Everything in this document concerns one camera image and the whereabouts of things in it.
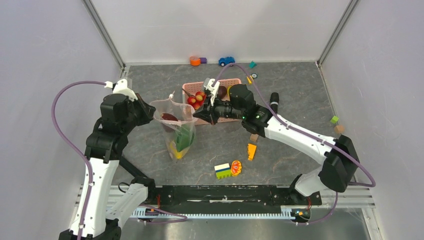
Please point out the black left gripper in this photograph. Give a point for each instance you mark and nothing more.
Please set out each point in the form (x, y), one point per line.
(148, 110)

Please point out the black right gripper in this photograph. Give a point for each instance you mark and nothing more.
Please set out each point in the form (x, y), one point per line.
(208, 112)

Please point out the red lychee bunch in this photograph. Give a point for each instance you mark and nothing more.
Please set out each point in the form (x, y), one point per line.
(196, 100)

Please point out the dark purple fruit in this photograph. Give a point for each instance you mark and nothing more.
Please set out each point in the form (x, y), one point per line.
(168, 117)

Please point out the clear zip top bag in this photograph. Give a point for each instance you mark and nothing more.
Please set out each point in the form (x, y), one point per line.
(178, 125)

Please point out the green white bok choy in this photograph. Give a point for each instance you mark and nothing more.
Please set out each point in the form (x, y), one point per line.
(184, 136)

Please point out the yellow lemon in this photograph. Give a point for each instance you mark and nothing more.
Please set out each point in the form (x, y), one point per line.
(177, 155)

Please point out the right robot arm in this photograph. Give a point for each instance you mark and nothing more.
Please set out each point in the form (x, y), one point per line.
(332, 154)

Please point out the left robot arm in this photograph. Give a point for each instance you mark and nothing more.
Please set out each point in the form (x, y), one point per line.
(93, 221)

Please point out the yellow rectangular block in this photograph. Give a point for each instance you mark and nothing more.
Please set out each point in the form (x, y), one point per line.
(249, 79)

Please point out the dark red apple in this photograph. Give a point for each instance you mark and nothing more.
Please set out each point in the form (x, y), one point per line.
(222, 92)

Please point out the black microphone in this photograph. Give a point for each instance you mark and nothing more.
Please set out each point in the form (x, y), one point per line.
(274, 101)

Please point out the teal wedge block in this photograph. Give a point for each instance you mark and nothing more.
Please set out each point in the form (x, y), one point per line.
(252, 64)

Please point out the blue toy car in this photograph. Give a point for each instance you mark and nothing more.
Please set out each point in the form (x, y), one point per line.
(223, 61)

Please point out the orange yellow toy piece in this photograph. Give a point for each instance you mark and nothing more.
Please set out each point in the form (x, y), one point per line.
(251, 151)

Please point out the pink plastic basket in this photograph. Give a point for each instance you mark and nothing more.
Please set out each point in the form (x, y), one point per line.
(193, 87)

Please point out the orange round patterned toy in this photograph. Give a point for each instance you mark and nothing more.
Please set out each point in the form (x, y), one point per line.
(236, 168)

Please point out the white blue green brick stack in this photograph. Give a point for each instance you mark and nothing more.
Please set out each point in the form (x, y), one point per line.
(223, 171)

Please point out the green cube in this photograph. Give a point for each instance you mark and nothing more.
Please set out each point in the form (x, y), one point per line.
(334, 119)

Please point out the tan wooden cube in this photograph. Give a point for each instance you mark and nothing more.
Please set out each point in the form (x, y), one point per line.
(339, 129)

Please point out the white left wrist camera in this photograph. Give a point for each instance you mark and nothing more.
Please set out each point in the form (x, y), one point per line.
(122, 86)

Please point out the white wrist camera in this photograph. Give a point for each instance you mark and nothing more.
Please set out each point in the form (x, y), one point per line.
(122, 86)
(211, 88)

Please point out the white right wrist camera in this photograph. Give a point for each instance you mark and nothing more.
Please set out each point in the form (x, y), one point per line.
(211, 88)

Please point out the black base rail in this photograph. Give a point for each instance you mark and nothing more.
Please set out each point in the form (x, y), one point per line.
(228, 199)

